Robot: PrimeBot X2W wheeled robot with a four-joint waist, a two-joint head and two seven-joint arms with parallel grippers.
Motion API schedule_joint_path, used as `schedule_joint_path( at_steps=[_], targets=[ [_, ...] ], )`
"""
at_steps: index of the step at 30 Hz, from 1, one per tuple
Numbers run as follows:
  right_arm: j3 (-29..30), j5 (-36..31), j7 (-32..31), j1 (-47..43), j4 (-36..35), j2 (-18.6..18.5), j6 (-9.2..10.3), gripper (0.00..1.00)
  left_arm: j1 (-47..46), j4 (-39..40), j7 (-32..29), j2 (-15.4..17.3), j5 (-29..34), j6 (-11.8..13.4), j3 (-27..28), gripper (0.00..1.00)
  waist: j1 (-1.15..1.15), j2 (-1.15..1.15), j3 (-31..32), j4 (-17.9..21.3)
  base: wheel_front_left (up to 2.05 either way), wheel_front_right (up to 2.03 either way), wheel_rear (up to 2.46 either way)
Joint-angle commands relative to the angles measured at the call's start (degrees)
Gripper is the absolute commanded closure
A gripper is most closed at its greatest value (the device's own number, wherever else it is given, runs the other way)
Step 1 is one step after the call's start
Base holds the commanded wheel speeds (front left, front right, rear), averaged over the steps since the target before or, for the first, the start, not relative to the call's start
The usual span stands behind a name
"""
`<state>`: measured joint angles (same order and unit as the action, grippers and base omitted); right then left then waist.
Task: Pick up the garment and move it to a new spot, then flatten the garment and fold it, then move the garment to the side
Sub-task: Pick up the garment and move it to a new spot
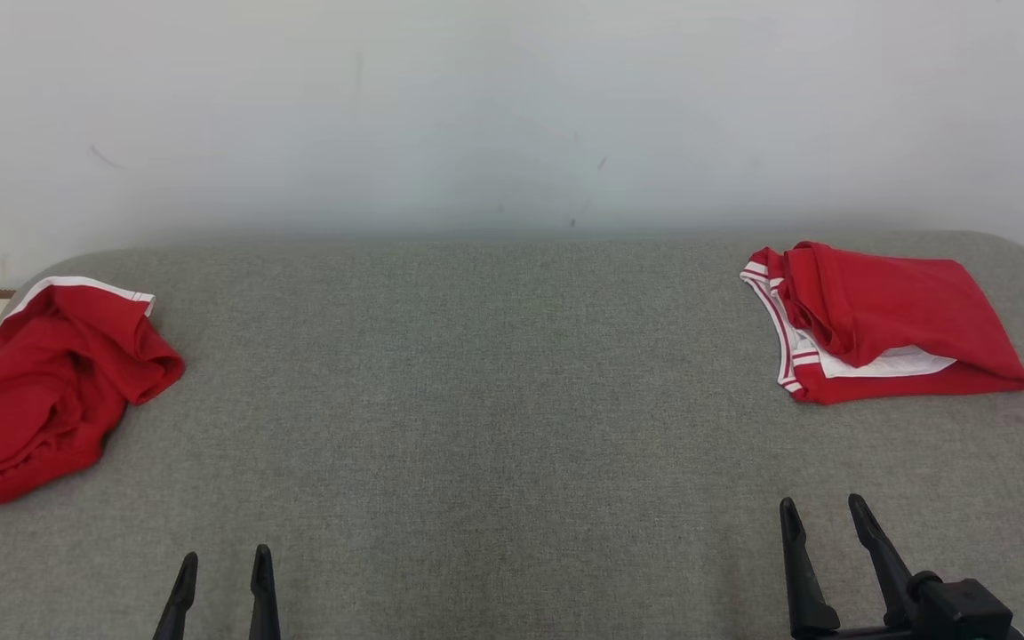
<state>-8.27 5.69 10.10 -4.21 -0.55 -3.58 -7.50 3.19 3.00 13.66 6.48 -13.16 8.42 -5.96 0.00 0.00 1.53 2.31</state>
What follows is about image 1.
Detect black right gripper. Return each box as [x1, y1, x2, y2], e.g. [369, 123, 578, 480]
[779, 494, 1024, 640]

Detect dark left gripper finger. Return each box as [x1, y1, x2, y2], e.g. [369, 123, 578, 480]
[249, 544, 283, 640]
[152, 551, 200, 640]

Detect red shorts white stripe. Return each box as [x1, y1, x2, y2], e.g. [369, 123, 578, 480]
[0, 276, 187, 532]

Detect red basketball jersey white sleeves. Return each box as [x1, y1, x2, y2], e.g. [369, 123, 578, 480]
[740, 241, 1024, 406]

